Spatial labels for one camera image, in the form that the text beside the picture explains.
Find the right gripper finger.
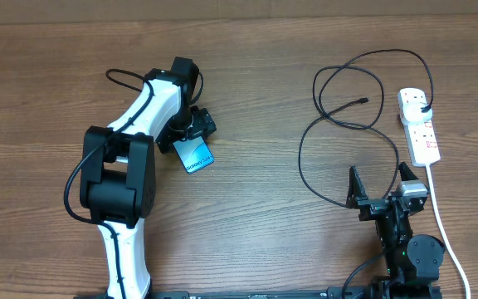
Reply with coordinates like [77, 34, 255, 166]
[346, 166, 368, 203]
[398, 162, 418, 181]

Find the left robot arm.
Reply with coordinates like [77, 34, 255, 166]
[68, 56, 217, 298]

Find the Galaxy smartphone with blue screen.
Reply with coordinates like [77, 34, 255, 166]
[173, 137, 214, 174]

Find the white power strip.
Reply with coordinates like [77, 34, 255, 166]
[398, 88, 441, 167]

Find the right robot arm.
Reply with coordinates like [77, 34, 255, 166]
[341, 162, 446, 298]

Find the white power strip cord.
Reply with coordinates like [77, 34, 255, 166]
[424, 163, 472, 299]

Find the white charger plug adapter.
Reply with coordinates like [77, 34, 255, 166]
[400, 102, 433, 125]

